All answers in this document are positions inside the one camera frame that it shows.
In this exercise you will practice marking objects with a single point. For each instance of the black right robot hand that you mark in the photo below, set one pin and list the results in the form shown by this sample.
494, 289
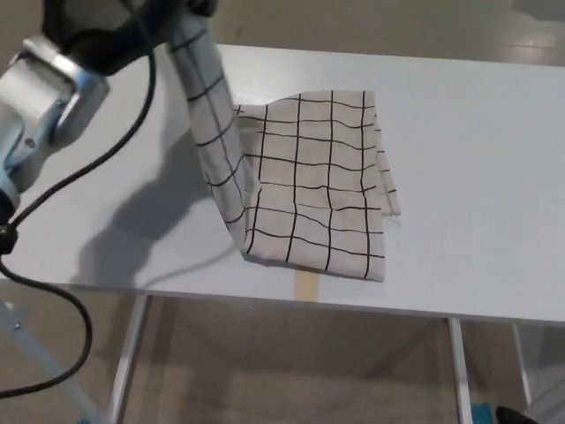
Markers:
512, 417

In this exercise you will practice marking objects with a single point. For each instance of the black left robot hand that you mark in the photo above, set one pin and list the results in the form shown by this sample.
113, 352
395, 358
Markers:
97, 31

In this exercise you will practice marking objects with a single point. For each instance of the white black-checkered towel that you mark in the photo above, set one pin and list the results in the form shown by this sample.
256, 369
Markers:
309, 176

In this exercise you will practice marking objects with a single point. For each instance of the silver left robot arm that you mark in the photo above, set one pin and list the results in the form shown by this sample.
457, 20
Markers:
31, 101

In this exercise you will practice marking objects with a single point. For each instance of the white thin table leg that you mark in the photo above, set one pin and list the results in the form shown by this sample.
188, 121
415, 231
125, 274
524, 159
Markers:
523, 366

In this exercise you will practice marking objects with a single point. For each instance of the white thick table leg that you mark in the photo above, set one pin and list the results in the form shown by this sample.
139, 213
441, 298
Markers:
460, 375

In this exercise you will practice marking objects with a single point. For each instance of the beige tape strip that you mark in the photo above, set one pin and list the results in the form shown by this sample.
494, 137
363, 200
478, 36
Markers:
306, 288

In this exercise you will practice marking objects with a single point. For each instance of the white slanted table leg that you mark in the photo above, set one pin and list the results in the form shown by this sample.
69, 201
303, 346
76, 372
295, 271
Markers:
130, 358

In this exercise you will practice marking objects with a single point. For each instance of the grey metal stand frame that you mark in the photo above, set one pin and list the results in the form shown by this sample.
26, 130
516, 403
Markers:
48, 366

